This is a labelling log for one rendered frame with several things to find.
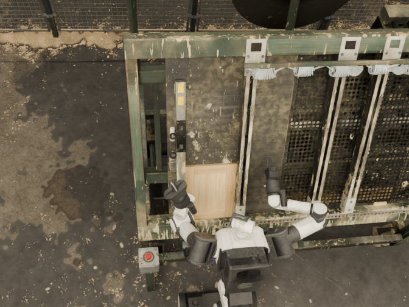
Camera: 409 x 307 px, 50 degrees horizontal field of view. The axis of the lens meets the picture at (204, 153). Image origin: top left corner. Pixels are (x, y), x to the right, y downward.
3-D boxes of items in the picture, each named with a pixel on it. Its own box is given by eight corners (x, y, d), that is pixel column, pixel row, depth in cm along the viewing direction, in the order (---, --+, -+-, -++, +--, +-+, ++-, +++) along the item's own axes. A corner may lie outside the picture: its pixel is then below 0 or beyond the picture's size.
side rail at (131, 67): (137, 215, 283) (137, 227, 274) (125, 49, 225) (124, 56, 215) (146, 215, 284) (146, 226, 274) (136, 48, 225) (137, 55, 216)
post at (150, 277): (147, 291, 343) (144, 269, 277) (146, 284, 346) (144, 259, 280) (155, 290, 344) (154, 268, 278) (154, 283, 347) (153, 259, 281)
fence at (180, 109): (176, 218, 281) (177, 223, 278) (174, 79, 231) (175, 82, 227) (184, 218, 282) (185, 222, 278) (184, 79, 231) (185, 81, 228)
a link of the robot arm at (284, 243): (304, 246, 236) (283, 257, 231) (294, 242, 244) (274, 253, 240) (297, 226, 234) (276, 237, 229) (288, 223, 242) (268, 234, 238)
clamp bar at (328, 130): (302, 209, 291) (314, 234, 271) (334, 31, 229) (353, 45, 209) (316, 208, 293) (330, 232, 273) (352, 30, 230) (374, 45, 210)
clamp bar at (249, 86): (229, 215, 285) (237, 240, 265) (242, 33, 222) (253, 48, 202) (244, 214, 286) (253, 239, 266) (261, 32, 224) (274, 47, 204)
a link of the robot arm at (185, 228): (193, 225, 262) (207, 241, 242) (173, 234, 258) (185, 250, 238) (188, 208, 258) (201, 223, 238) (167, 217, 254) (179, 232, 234)
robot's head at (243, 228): (250, 239, 227) (252, 228, 221) (231, 233, 229) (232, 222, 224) (254, 230, 231) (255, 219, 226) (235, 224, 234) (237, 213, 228)
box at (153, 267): (140, 274, 276) (139, 267, 260) (139, 255, 281) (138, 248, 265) (159, 273, 277) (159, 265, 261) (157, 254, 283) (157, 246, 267)
